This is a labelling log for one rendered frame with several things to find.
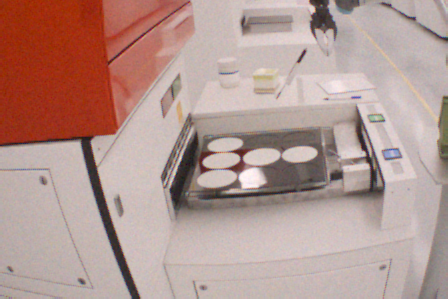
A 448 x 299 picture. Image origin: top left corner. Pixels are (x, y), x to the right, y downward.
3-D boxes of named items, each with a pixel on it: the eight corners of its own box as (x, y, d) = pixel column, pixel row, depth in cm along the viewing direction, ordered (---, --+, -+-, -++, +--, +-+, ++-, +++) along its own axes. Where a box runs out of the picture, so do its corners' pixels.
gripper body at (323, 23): (335, 37, 154) (329, 6, 156) (335, 27, 146) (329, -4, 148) (313, 36, 155) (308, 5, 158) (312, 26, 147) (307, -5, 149)
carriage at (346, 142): (343, 192, 126) (343, 182, 125) (333, 138, 160) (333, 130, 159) (369, 188, 125) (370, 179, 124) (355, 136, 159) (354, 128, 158)
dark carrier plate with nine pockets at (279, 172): (188, 193, 129) (188, 191, 129) (206, 139, 161) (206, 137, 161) (325, 181, 125) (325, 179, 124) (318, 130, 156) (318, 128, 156)
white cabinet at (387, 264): (212, 407, 141) (163, 265, 112) (235, 277, 230) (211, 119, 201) (376, 395, 132) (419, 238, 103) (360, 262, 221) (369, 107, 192)
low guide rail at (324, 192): (189, 209, 136) (187, 200, 135) (190, 206, 138) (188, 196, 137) (369, 192, 129) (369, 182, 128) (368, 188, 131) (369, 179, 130)
